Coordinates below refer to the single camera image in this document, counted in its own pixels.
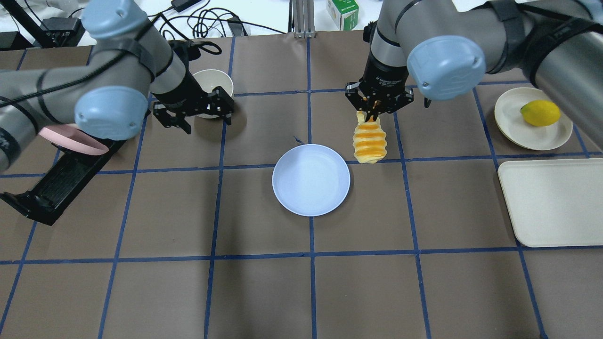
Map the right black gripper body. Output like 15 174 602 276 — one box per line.
345 52 414 114

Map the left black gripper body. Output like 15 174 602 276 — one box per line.
153 71 209 117

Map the blue plate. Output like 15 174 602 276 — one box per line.
271 144 351 217

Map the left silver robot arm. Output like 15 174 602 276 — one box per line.
0 0 234 171

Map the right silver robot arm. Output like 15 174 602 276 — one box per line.
345 0 603 147

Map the pink plate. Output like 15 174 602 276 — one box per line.
38 124 108 156

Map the black plate rack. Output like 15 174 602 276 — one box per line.
0 139 125 226

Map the cream bowl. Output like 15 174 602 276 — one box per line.
193 69 234 119

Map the green white carton box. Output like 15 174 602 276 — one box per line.
326 0 359 31

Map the black power adapter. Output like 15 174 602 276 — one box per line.
171 0 201 13

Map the yellow lemon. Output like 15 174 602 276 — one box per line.
520 99 561 127

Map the white rectangular tray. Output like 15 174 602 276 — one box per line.
497 158 603 248

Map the aluminium frame post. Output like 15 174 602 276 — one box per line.
289 0 316 39

